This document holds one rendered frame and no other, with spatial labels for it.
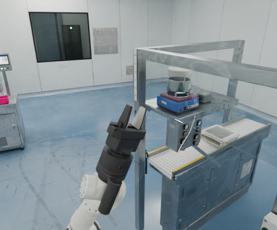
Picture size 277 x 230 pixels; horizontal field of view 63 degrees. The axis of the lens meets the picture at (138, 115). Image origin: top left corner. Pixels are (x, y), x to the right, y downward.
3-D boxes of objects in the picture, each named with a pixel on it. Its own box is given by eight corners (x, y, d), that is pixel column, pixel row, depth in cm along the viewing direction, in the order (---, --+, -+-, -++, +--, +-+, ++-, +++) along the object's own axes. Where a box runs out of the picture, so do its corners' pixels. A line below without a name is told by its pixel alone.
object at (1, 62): (0, 97, 334) (-11, 54, 310) (0, 96, 343) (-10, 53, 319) (17, 95, 343) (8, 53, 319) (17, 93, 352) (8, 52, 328)
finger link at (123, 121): (135, 107, 57) (126, 129, 58) (127, 102, 59) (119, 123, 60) (130, 106, 56) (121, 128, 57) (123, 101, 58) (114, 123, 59)
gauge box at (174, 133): (176, 153, 140) (178, 123, 132) (165, 145, 148) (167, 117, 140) (200, 142, 152) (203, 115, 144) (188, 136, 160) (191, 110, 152)
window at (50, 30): (37, 62, 561) (28, 11, 516) (37, 62, 562) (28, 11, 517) (91, 59, 615) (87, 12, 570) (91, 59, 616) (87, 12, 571)
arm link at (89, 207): (125, 175, 68) (107, 199, 75) (97, 170, 64) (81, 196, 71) (128, 195, 63) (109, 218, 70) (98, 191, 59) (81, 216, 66)
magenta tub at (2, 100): (-5, 105, 304) (-6, 99, 301) (-4, 102, 314) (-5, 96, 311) (8, 103, 311) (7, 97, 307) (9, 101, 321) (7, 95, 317)
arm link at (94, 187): (124, 159, 69) (111, 190, 71) (90, 153, 65) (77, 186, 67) (135, 181, 59) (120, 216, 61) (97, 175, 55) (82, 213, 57)
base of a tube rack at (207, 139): (221, 149, 183) (221, 147, 182) (198, 137, 202) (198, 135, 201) (239, 141, 196) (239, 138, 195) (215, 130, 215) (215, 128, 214)
